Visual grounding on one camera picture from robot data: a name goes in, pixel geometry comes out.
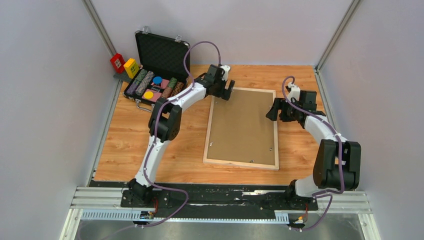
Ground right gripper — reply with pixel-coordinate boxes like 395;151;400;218
266;97;302;122

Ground brown backing board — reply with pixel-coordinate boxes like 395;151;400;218
206;90;276;166

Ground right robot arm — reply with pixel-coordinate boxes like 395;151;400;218
265;90;362;209

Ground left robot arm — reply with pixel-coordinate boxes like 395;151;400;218
128;64;235;207

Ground black poker chip case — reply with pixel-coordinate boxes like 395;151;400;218
123;29;190;105

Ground blue round chip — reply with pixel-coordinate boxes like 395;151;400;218
152;76;163;85

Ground yellow round chip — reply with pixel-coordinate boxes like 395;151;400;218
143;90;155;101

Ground yellow toy house block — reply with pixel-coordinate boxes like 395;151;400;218
123;58;140;79

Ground red toy house block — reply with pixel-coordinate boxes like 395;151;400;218
109;53;126;74

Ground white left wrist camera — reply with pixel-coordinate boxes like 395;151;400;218
219;65;231;82

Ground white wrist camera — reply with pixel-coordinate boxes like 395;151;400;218
286;82;301;102
219;65;231;82

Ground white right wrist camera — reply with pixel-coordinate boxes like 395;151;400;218
286;82;301;102

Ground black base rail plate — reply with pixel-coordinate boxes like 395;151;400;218
120;183;318;220

